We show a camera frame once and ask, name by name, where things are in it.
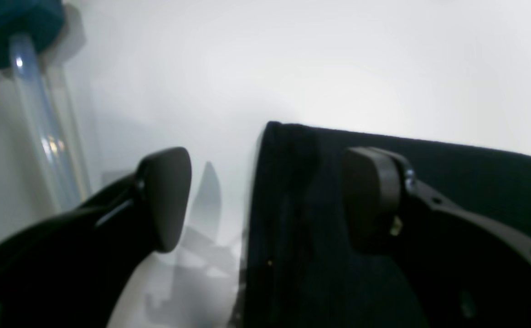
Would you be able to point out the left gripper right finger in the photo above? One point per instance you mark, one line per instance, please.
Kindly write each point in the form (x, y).
(467, 270)

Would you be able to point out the blue glue gun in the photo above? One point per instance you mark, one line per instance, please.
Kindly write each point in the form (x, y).
(28, 27)

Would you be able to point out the black T-shirt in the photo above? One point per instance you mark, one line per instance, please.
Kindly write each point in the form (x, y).
(302, 270)

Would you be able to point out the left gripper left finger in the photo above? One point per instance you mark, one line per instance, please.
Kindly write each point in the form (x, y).
(69, 271)

